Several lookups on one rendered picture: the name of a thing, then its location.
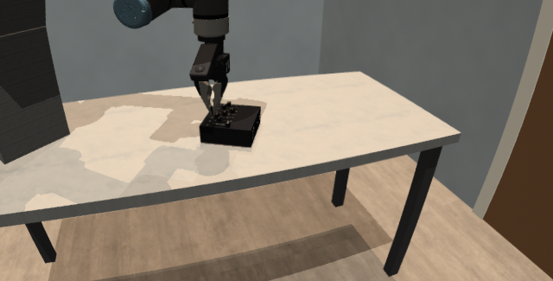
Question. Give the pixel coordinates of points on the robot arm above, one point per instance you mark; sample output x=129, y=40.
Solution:
x=210, y=19

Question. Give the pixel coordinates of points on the black lighting desk panel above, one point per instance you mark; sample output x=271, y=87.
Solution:
x=237, y=128

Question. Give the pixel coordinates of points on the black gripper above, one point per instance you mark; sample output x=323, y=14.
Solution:
x=221, y=67

